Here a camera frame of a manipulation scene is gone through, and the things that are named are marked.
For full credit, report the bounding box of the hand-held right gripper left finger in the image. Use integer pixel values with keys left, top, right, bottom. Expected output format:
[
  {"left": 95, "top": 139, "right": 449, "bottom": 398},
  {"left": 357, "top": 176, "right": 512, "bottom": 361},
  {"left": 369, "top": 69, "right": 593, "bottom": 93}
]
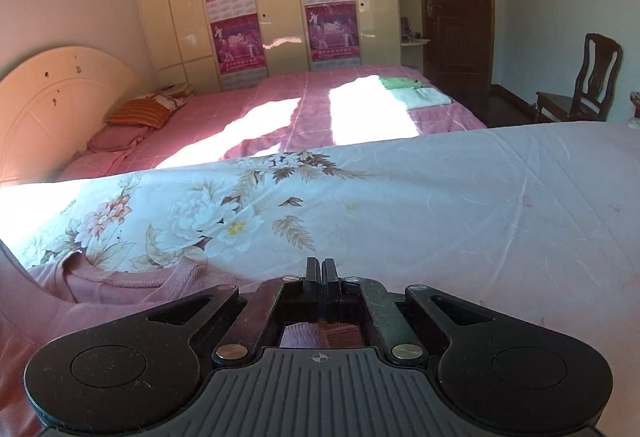
[{"left": 145, "top": 257, "right": 322, "bottom": 368}]

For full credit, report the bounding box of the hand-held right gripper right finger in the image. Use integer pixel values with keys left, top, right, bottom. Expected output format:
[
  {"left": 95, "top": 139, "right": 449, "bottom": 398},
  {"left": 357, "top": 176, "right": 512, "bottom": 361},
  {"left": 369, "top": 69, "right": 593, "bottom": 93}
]
[{"left": 322, "top": 258, "right": 501, "bottom": 365}]

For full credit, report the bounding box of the pink sweater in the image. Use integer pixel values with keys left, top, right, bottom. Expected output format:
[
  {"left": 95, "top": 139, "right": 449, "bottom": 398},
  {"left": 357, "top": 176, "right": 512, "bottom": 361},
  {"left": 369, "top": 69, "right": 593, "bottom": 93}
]
[{"left": 0, "top": 237, "right": 371, "bottom": 437}]

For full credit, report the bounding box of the floral bed sheet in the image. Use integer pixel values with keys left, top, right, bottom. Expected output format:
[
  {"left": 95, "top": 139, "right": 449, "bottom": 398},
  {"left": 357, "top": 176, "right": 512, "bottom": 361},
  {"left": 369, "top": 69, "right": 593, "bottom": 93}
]
[{"left": 0, "top": 122, "right": 640, "bottom": 388}]

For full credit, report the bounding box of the pink checked bedspread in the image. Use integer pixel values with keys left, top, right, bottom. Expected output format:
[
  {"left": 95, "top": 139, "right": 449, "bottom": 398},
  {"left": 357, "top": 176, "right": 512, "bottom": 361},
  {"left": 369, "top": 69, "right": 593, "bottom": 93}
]
[{"left": 57, "top": 63, "right": 488, "bottom": 182}]

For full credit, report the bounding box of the white folded cloth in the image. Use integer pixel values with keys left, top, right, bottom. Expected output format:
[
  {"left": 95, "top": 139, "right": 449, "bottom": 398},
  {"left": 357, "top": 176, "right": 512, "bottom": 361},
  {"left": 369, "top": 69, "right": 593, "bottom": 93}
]
[{"left": 390, "top": 88, "right": 452, "bottom": 112}]

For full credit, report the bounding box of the green folded cloth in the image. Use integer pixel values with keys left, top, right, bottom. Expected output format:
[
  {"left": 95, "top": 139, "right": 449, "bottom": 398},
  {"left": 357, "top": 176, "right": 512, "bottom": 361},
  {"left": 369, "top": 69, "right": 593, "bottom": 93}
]
[{"left": 378, "top": 76, "right": 423, "bottom": 91}]

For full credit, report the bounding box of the white patterned pillow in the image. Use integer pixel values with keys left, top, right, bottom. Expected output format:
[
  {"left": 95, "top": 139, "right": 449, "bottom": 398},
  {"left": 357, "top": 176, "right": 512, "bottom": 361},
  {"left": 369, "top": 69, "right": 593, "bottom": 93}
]
[{"left": 150, "top": 84, "right": 196, "bottom": 112}]

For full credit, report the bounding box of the orange striped pillow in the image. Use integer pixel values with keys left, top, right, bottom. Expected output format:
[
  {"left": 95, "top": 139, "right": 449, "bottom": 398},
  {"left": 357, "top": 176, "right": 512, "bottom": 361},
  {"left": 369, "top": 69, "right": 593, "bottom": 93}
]
[{"left": 106, "top": 94, "right": 188, "bottom": 128}]

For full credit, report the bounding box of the pink pillow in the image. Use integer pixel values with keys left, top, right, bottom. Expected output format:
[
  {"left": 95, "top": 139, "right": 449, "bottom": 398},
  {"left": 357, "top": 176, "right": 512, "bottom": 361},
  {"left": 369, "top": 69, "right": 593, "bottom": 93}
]
[{"left": 87, "top": 122, "right": 153, "bottom": 155}]

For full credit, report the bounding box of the cream bed headboard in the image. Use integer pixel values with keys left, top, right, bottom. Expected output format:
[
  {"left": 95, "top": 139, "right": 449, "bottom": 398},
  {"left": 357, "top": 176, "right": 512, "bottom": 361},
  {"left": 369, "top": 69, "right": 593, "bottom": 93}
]
[{"left": 0, "top": 46, "right": 143, "bottom": 188}]

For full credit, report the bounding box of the dark wooden chair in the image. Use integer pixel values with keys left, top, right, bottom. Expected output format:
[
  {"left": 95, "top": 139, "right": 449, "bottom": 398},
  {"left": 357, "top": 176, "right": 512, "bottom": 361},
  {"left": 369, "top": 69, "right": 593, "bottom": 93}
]
[{"left": 536, "top": 33, "right": 623, "bottom": 122}]

